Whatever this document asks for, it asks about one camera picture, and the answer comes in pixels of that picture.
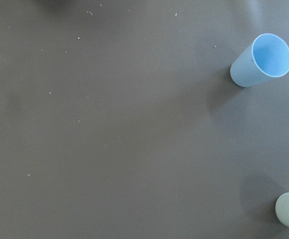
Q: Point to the blue plastic cup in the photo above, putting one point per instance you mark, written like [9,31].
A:
[265,59]

